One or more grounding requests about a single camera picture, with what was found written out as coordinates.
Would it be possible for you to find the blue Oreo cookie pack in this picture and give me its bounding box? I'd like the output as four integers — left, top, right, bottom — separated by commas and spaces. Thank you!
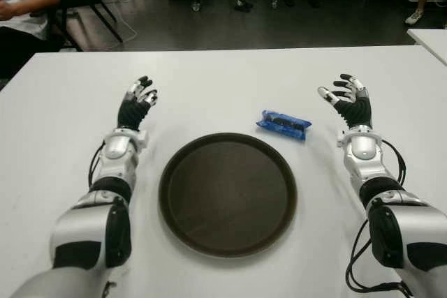
256, 110, 312, 142

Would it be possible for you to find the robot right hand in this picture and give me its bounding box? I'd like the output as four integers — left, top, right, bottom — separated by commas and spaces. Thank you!
316, 73, 373, 131

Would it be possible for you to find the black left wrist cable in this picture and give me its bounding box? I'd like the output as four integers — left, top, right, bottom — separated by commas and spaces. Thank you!
87, 140, 108, 191

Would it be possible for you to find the round brown tray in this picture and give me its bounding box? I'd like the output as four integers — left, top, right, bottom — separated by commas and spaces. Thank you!
158, 132, 298, 258

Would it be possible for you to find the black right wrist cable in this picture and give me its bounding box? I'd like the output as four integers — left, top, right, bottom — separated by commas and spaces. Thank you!
382, 139, 408, 187

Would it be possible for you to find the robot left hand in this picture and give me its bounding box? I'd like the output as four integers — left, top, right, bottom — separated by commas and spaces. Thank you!
117, 75, 159, 132

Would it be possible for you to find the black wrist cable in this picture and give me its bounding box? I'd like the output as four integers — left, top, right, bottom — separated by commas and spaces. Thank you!
87, 140, 108, 191
382, 139, 408, 187

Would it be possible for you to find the black right elbow cable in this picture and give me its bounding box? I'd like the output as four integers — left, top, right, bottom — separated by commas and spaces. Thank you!
345, 219, 415, 295

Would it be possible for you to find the white floor cable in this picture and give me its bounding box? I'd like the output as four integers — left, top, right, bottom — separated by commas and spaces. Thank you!
113, 0, 138, 43

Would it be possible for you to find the white side table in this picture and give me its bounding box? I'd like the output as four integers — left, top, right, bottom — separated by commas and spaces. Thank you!
406, 28, 447, 67

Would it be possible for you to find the seated person in white shirt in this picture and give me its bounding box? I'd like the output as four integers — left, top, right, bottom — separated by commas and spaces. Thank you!
0, 0, 66, 79

